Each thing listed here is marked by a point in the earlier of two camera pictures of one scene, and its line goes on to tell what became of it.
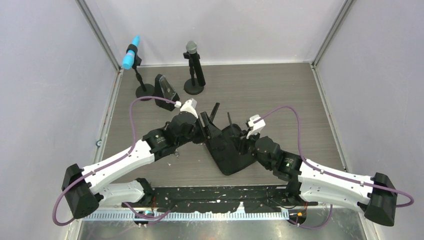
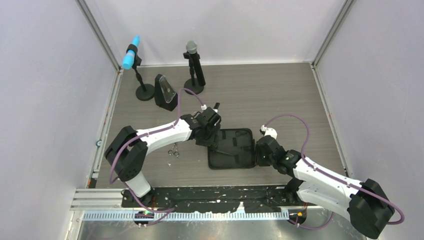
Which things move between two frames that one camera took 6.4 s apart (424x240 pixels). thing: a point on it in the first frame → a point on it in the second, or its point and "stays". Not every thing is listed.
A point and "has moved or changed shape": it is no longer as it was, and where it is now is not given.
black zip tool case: x=225 y=150 has moved or changed shape
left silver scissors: x=176 y=153 stays
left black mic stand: x=144 y=89 stays
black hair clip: x=230 y=121 → x=218 y=151
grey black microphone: x=191 y=47 stays
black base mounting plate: x=258 y=199 stays
